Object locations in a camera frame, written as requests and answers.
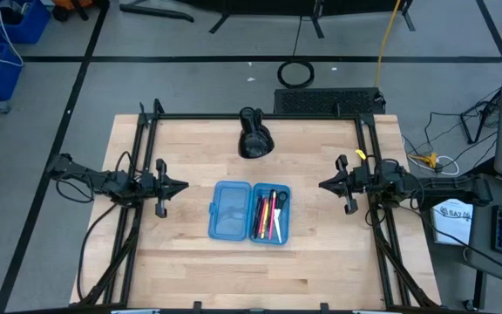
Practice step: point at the yellow tape tag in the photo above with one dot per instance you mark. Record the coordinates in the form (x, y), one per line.
(360, 154)

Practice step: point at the black metal floor bar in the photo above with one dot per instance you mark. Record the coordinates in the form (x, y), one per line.
(155, 12)

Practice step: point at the black pen with yellow band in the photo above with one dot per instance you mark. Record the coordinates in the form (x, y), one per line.
(259, 227)

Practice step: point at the blue plastic pencil box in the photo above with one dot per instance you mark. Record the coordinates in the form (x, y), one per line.
(229, 209)

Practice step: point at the orange and black bag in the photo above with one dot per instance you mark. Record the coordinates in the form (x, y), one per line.
(70, 3)

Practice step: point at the matte black pen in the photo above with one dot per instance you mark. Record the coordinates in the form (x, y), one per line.
(256, 218)

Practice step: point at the black perforated computer case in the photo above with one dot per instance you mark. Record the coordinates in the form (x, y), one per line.
(320, 101)

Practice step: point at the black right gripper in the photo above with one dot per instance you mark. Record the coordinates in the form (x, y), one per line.
(362, 185)

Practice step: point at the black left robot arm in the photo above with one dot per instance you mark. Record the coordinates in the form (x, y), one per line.
(103, 181)

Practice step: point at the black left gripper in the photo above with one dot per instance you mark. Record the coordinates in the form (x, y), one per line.
(160, 187)

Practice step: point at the white printed paper sheet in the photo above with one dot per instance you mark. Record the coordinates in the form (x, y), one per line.
(451, 227)

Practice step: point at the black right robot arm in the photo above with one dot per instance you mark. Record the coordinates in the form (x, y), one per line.
(442, 192)

